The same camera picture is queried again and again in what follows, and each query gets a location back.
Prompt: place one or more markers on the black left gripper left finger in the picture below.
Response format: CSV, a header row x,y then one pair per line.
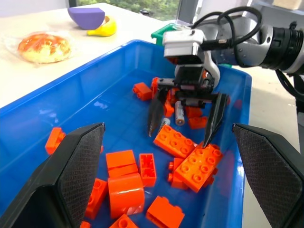
x,y
54,190

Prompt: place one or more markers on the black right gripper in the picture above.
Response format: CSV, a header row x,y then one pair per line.
x,y
190,78

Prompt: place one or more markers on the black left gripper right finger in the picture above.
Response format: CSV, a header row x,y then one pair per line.
x,y
273,171

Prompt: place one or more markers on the green plastic bin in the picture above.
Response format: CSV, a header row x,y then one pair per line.
x,y
158,35

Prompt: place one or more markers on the blue plastic bin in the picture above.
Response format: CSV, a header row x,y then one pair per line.
x,y
95,78

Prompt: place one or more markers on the white orange battery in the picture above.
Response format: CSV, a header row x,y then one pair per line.
x,y
179,115

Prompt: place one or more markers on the small orange brick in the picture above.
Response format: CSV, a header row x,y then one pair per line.
x,y
198,122
84,224
193,112
55,140
168,109
154,83
142,90

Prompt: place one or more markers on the white black battery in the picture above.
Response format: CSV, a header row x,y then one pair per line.
x,y
165,122

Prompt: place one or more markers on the orange eight-stud brick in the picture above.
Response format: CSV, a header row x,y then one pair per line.
x,y
175,141
198,166

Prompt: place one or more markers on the orange hollow brick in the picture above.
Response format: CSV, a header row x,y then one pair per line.
x,y
147,169

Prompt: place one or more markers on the orange curved block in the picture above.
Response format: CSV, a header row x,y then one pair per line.
x,y
126,194

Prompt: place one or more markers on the smooth orange block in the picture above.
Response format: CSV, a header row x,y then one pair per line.
x,y
121,161

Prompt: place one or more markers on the small black object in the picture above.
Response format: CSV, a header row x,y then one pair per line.
x,y
145,12

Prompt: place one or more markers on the yellow banana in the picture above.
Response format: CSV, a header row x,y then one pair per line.
x,y
107,29

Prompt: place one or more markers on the purple bowl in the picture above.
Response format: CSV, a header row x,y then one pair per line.
x,y
86,17

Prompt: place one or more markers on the wrapped round bread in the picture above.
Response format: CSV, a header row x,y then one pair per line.
x,y
44,48

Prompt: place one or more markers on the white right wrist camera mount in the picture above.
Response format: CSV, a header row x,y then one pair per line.
x,y
183,41

